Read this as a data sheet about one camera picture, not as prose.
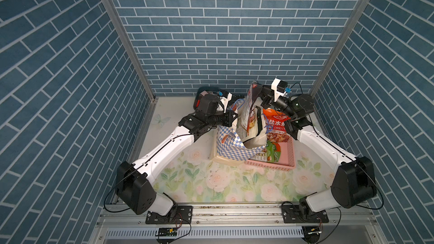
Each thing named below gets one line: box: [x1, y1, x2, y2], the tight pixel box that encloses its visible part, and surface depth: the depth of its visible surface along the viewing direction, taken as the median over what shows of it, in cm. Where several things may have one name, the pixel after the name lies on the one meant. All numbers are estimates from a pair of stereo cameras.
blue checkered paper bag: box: [216, 98, 272, 161], surface depth 76 cm
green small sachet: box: [250, 140, 281, 163], surface depth 91 cm
